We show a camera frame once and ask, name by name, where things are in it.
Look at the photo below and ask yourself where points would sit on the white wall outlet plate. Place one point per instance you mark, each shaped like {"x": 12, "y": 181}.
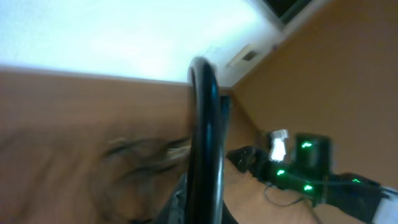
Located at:
{"x": 245, "y": 55}

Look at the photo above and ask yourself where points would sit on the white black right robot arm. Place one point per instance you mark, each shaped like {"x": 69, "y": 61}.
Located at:
{"x": 309, "y": 173}

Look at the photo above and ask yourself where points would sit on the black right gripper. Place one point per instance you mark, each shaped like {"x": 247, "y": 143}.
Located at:
{"x": 254, "y": 160}

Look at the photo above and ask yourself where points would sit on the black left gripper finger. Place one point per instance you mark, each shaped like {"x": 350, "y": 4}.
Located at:
{"x": 174, "y": 211}

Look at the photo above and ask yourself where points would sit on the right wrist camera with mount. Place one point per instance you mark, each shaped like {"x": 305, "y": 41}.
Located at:
{"x": 278, "y": 148}

